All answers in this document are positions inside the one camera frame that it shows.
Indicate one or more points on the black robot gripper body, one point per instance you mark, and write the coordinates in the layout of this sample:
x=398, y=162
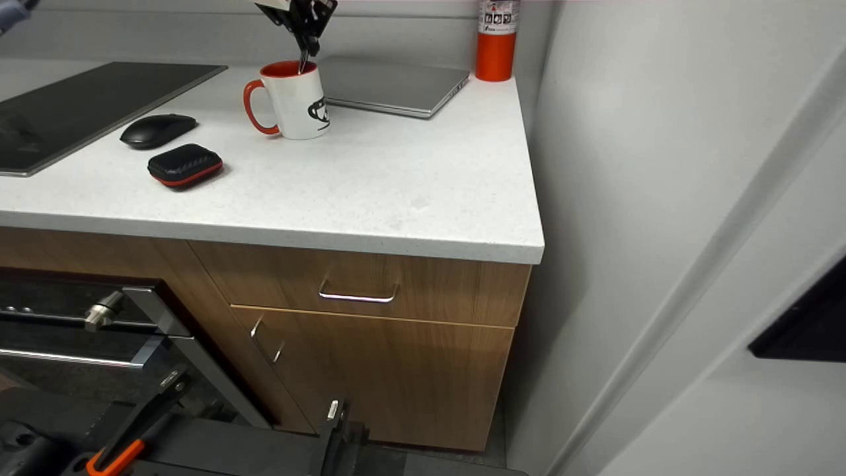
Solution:
x=303, y=10

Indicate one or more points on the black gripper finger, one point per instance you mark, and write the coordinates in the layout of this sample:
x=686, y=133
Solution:
x=315, y=28
x=296, y=33

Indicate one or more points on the grey closed laptop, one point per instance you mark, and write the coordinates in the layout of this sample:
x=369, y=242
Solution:
x=389, y=89

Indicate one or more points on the orange white bottle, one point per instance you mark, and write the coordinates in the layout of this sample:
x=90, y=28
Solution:
x=496, y=37

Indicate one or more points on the black computer mouse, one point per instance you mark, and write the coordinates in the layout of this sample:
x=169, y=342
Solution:
x=156, y=130

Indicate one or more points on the black case red trim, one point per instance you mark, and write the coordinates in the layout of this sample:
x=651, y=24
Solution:
x=183, y=167

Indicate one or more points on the wooden drawer front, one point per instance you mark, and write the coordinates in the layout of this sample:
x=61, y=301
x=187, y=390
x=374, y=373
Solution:
x=427, y=290

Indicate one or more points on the black induction cooktop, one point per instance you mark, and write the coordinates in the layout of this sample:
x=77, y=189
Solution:
x=53, y=121

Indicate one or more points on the wooden cabinet door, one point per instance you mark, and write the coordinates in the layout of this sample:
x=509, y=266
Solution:
x=427, y=384

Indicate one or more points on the black orange clamp lower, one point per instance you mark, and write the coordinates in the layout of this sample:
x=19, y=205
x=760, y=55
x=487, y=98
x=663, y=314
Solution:
x=135, y=433

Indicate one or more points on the white mug orange handle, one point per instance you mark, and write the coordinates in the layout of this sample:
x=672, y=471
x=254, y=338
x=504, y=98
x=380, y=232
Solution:
x=296, y=102

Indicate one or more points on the metal drawer handle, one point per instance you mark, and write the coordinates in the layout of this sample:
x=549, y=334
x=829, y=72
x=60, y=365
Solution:
x=329, y=295

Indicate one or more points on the metal cabinet door handle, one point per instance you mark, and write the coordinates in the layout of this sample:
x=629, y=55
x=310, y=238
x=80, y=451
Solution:
x=267, y=346

